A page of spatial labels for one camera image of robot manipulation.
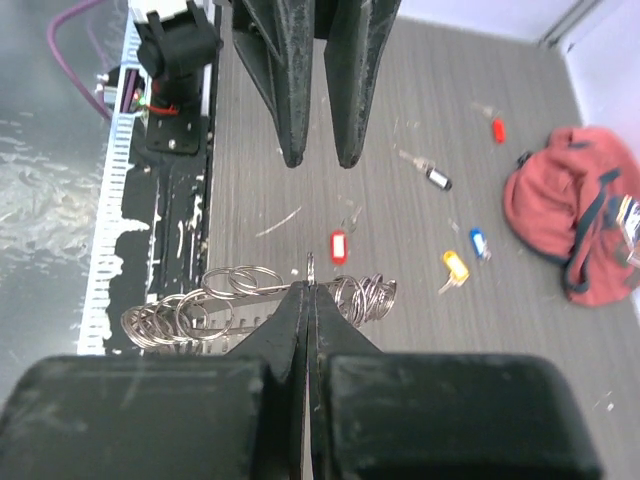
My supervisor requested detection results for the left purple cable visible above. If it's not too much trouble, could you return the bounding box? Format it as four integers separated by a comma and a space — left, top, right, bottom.
45, 0, 114, 122

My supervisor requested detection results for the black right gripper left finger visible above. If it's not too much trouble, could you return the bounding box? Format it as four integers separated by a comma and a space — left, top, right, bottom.
1, 282, 306, 479

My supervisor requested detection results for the key with yellow tag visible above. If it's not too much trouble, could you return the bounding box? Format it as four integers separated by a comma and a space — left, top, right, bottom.
438, 250, 470, 294

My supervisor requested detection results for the key with red white tag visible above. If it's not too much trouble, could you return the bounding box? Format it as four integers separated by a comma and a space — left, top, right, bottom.
330, 207, 362, 265

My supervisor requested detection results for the key with blue tag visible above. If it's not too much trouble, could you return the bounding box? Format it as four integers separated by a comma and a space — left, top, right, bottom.
469, 227, 491, 262

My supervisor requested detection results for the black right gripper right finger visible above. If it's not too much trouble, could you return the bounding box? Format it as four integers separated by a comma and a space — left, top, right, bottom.
308, 286, 604, 479

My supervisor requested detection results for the white slotted cable duct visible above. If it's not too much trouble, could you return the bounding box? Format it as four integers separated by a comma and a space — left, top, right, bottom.
77, 19, 140, 355

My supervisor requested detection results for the red crumpled shirt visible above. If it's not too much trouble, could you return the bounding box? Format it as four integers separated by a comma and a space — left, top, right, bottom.
503, 127, 639, 307

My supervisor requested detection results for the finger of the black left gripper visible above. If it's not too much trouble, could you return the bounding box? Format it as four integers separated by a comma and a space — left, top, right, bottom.
232, 1, 315, 167
324, 0, 400, 168

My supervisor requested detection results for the key with black tag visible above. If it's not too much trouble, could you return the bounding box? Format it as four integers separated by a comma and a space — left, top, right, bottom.
399, 150, 452, 191

